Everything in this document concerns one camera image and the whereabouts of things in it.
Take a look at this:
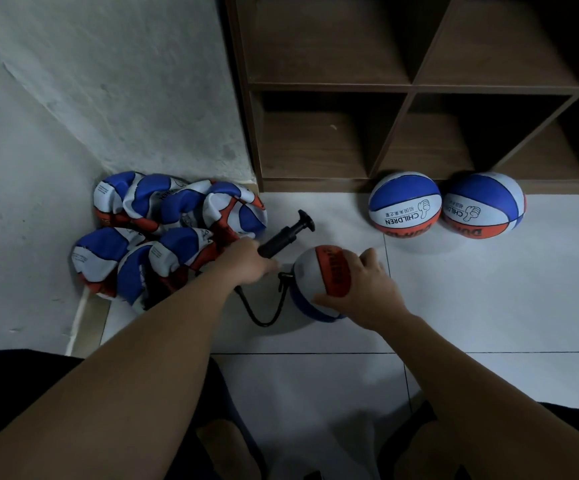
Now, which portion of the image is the person's left foot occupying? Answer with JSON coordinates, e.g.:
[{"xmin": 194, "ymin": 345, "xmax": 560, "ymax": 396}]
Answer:
[{"xmin": 198, "ymin": 419, "xmax": 263, "ymax": 480}]

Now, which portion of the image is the black hand pump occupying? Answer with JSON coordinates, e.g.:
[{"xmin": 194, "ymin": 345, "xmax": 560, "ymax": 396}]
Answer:
[{"xmin": 234, "ymin": 209, "xmax": 317, "ymax": 329}]

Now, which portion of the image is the person's right hand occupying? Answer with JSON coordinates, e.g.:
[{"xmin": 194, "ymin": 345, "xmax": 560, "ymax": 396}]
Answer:
[{"xmin": 312, "ymin": 247, "xmax": 411, "ymax": 333}]

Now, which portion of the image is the brown wooden cubby shelf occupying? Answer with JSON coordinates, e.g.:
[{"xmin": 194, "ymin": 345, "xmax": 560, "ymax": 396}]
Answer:
[{"xmin": 222, "ymin": 0, "xmax": 579, "ymax": 195}]

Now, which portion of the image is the black sandal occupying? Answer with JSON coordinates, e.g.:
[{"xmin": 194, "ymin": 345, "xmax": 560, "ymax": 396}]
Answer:
[{"xmin": 194, "ymin": 357, "xmax": 271, "ymax": 480}]

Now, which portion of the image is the person's left forearm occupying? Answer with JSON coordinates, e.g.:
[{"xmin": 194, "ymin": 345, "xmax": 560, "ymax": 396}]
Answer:
[{"xmin": 0, "ymin": 265, "xmax": 241, "ymax": 480}]

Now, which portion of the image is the person's right forearm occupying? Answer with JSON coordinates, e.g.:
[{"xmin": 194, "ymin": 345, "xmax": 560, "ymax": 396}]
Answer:
[{"xmin": 379, "ymin": 309, "xmax": 579, "ymax": 480}]

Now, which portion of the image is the person's left hand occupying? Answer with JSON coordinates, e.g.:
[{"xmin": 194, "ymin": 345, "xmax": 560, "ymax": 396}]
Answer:
[{"xmin": 210, "ymin": 237, "xmax": 281, "ymax": 289}]

